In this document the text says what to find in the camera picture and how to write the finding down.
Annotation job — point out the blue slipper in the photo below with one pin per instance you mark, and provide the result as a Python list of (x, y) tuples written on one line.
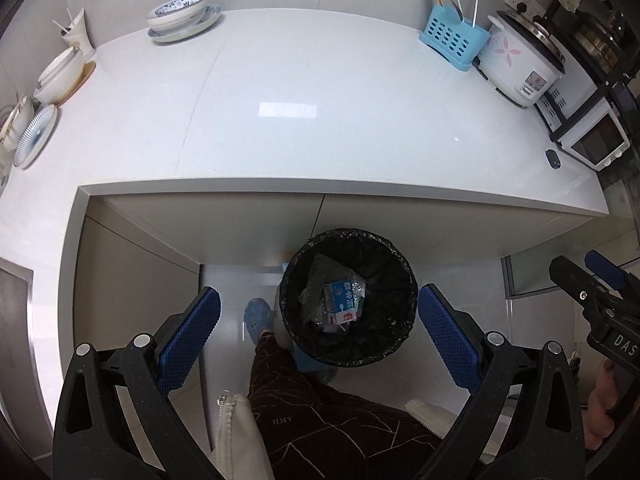
[(312, 367), (257, 317)]

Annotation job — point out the white socket with switch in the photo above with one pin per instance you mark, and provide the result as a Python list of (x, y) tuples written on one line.
[(535, 2)]

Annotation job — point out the dark patterned trousers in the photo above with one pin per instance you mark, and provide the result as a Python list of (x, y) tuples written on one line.
[(325, 425)]

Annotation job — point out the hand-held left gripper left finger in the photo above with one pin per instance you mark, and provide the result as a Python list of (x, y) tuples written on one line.
[(190, 335)]

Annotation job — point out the person's right hand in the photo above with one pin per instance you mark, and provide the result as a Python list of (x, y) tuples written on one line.
[(602, 405)]

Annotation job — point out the bin with black bag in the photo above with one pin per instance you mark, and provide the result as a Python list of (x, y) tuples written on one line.
[(350, 345)]

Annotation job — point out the metal pot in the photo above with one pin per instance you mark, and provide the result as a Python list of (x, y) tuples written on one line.
[(597, 40)]

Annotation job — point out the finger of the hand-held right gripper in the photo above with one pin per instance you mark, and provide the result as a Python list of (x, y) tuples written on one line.
[(570, 277), (607, 267)]

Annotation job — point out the metal spoon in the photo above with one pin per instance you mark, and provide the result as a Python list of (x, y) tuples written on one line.
[(456, 9)]

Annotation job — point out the small black object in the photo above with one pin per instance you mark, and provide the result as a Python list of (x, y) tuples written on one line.
[(553, 159)]

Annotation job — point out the blue patterned bowl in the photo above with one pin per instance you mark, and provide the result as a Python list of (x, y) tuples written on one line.
[(175, 9)]

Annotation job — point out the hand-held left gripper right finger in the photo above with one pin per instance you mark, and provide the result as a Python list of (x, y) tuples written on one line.
[(450, 340)]

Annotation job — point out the large white bowl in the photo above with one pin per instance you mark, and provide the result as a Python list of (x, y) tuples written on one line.
[(57, 77)]

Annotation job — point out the white stick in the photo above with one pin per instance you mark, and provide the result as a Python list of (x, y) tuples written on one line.
[(60, 26), (78, 16)]

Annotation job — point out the white flowered rice cooker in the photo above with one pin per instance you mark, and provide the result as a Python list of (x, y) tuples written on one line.
[(515, 60)]

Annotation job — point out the blue patterned plate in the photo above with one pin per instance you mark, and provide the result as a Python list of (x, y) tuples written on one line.
[(212, 15)]

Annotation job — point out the blue utensil holder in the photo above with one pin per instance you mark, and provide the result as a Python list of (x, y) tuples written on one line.
[(452, 40)]

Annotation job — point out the blue striped plate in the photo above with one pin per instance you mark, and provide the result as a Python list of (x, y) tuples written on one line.
[(35, 135)]

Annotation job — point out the stainless steel sink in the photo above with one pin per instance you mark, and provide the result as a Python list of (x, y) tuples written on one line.
[(15, 320)]

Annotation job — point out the white teacup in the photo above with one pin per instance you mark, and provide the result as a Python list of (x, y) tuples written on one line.
[(17, 120)]

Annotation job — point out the white cup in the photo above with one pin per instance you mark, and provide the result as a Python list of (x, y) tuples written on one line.
[(80, 40)]

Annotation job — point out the black metal rack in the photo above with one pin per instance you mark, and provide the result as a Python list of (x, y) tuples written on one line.
[(625, 75)]

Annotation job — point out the blue white milk carton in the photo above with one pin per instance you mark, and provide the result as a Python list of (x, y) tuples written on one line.
[(342, 302)]

